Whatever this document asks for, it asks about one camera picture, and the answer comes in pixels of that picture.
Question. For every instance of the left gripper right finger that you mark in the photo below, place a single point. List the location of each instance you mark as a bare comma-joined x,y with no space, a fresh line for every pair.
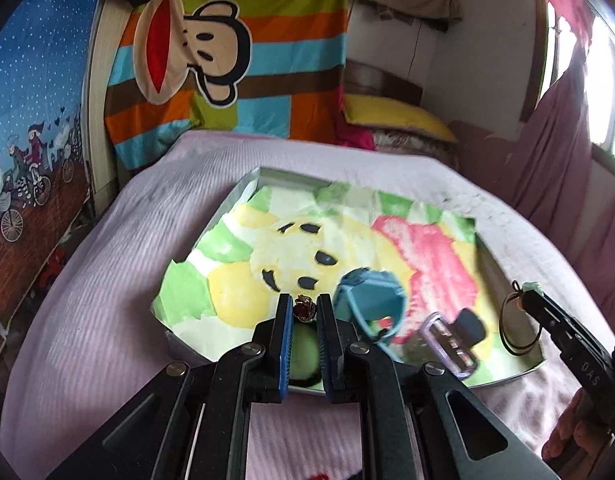
417,422

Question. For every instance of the colourful cartoon paper lining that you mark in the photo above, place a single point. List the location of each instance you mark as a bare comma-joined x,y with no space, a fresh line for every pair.
337,269

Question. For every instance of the wooden cabinet panel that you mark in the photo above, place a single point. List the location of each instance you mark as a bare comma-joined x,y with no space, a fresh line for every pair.
109,22

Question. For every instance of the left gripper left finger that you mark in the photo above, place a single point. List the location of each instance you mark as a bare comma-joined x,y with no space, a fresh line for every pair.
191,422

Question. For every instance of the blue fabric wardrobe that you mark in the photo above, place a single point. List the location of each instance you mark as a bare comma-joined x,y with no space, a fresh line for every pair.
43,53

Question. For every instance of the window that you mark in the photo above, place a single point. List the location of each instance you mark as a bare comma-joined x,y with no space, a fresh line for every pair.
575,116

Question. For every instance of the light blue smart watch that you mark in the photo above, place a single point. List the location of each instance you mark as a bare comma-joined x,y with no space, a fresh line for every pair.
373,301

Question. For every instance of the person's right hand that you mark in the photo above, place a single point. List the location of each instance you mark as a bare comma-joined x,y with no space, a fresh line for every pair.
588,436

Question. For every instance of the shallow grey tray box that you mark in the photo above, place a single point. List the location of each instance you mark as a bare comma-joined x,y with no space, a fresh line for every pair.
337,279

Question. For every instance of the beige hair claw clip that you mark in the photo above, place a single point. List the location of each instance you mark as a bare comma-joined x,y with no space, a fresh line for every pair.
451,344

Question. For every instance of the yellow pillow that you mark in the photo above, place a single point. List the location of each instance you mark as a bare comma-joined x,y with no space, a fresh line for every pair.
385,113

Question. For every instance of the floral patterned pillow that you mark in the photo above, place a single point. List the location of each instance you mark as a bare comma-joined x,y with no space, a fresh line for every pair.
406,143

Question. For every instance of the pink floral bed sheet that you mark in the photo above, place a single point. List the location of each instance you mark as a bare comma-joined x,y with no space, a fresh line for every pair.
94,343

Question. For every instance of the dark wooden headboard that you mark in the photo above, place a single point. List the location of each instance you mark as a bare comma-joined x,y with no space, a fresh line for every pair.
359,78

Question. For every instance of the pink curtain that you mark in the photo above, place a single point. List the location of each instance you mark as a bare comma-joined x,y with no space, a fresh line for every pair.
544,174

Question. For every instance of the brown cord hair band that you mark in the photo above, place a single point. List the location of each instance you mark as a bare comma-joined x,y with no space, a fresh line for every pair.
515,329

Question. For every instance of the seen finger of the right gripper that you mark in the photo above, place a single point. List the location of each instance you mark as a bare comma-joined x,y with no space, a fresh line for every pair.
546,312

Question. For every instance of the striped monkey cartoon blanket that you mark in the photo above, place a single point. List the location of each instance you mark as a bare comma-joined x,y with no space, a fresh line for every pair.
268,67

